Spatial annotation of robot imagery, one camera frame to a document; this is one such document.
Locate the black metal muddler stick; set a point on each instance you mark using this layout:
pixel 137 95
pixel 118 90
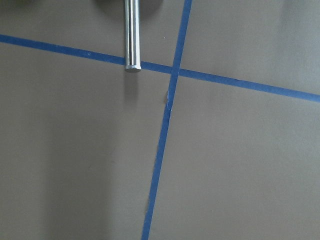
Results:
pixel 132 36

